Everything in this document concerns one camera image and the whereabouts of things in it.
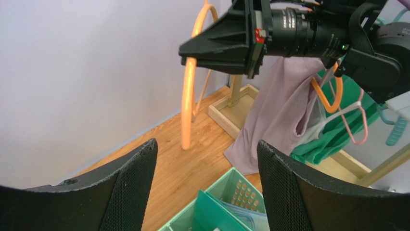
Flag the pink wire hanger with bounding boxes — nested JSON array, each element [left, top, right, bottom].
[[324, 76, 379, 149]]

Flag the mauve tank top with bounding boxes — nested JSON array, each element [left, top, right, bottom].
[[224, 57, 324, 176]]

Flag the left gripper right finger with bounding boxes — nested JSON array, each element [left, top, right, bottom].
[[257, 140, 410, 231]]

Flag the mint green file organizer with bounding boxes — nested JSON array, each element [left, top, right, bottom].
[[161, 168, 269, 231]]

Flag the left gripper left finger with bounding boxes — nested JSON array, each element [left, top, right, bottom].
[[0, 138, 158, 231]]

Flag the wooden clothes rack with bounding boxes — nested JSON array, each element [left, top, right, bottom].
[[208, 76, 410, 186]]

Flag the clear zip pouch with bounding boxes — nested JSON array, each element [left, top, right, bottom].
[[220, 201, 269, 231]]

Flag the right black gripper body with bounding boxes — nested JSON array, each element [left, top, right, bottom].
[[246, 0, 273, 79]]

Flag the green tank top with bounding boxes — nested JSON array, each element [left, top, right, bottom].
[[290, 75, 379, 165]]

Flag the orange clothes hanger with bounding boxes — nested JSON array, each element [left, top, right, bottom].
[[180, 0, 218, 150]]

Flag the teal plastic hanger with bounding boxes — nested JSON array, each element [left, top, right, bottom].
[[376, 8, 409, 146]]

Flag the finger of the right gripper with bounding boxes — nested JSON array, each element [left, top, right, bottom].
[[179, 0, 253, 60], [196, 57, 253, 75]]

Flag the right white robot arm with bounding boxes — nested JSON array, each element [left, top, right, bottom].
[[179, 0, 410, 103]]

